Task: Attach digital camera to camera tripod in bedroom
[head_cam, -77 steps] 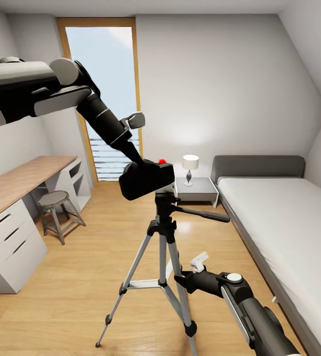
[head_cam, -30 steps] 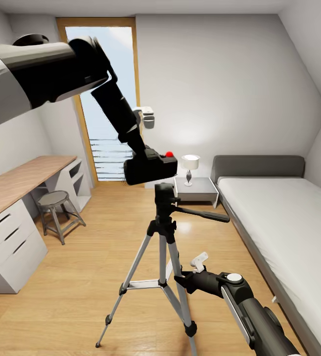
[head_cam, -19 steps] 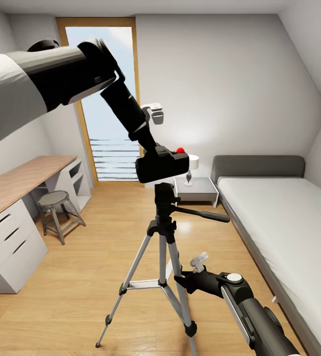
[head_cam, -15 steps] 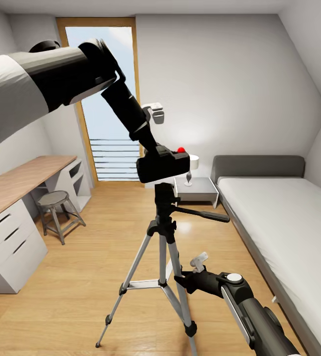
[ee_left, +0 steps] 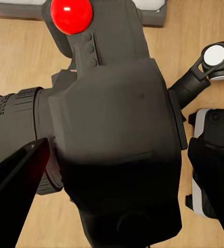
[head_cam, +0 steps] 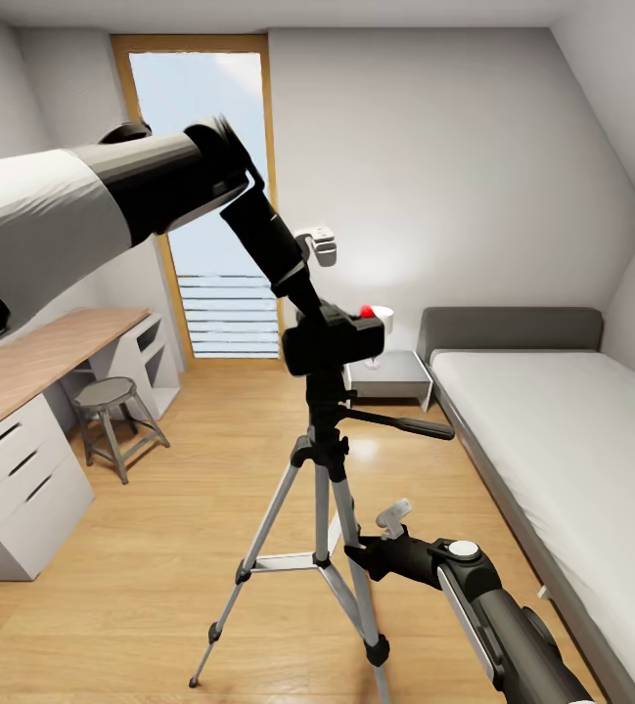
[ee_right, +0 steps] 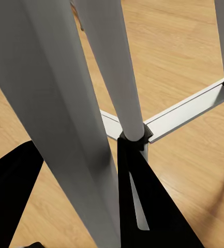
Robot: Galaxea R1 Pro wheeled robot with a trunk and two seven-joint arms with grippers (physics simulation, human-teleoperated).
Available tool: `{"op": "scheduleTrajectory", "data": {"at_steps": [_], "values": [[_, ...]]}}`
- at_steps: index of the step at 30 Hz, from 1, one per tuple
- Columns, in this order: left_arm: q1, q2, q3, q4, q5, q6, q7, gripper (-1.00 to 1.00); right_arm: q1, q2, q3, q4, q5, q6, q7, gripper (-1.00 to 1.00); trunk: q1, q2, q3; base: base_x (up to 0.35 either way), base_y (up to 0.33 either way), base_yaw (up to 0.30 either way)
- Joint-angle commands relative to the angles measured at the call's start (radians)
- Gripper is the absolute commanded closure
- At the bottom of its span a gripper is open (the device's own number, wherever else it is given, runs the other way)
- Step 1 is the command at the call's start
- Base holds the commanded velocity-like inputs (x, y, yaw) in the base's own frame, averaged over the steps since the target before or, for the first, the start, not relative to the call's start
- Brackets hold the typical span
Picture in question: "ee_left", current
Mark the digital camera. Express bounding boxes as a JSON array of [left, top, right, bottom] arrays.
[[0, 0, 188, 248]]

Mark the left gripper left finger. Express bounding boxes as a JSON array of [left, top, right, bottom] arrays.
[[0, 137, 50, 248]]

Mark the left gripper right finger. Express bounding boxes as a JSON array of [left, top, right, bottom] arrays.
[[187, 137, 224, 229]]

